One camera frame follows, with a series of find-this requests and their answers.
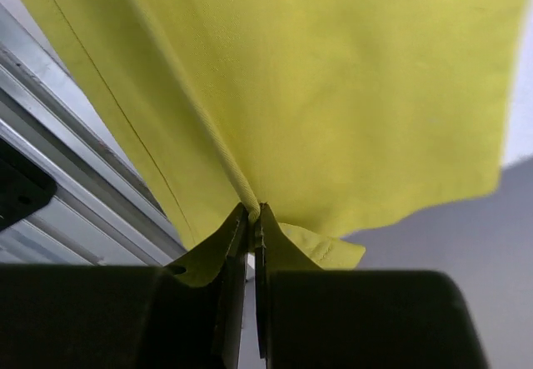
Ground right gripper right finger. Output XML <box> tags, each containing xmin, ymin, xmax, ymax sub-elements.
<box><xmin>253</xmin><ymin>204</ymin><xmax>487</xmax><ymax>368</ymax></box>

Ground aluminium rail frame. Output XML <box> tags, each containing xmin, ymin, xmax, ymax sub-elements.
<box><xmin>1</xmin><ymin>10</ymin><xmax>184</xmax><ymax>265</ymax></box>

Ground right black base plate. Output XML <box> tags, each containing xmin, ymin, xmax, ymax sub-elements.
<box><xmin>0</xmin><ymin>139</ymin><xmax>57</xmax><ymax>231</ymax></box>

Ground yellow-green trousers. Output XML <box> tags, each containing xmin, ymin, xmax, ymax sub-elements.
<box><xmin>22</xmin><ymin>0</ymin><xmax>526</xmax><ymax>269</ymax></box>

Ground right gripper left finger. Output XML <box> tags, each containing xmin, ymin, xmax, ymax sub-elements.
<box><xmin>1</xmin><ymin>206</ymin><xmax>248</xmax><ymax>368</ymax></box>

